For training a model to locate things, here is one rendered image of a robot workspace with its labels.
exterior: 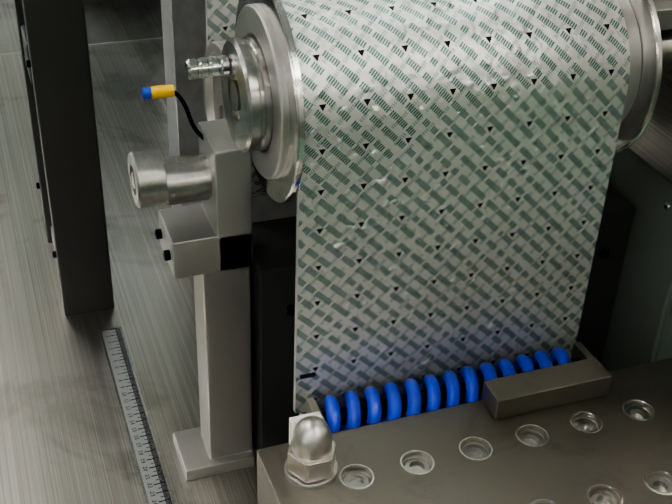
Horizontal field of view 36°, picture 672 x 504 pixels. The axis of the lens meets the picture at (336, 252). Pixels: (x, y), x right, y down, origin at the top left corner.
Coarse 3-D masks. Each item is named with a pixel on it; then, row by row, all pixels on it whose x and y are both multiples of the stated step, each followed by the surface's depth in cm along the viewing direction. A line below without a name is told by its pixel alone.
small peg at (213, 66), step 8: (216, 56) 68; (224, 56) 68; (192, 64) 67; (200, 64) 67; (208, 64) 67; (216, 64) 68; (224, 64) 68; (192, 72) 67; (200, 72) 67; (208, 72) 68; (216, 72) 68; (224, 72) 68
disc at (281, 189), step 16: (240, 0) 71; (256, 0) 67; (272, 0) 64; (272, 16) 64; (288, 32) 62; (288, 48) 62; (288, 64) 62; (288, 80) 63; (288, 96) 64; (304, 112) 63; (304, 128) 63; (304, 144) 64; (288, 160) 66; (288, 176) 66; (272, 192) 71; (288, 192) 67
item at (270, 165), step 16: (624, 0) 72; (240, 16) 69; (256, 16) 66; (624, 16) 71; (240, 32) 70; (256, 32) 66; (272, 32) 64; (272, 48) 64; (640, 48) 71; (272, 64) 64; (640, 64) 71; (272, 80) 64; (272, 96) 65; (288, 112) 64; (624, 112) 74; (288, 128) 64; (272, 144) 67; (288, 144) 65; (256, 160) 72; (272, 160) 68; (272, 176) 68
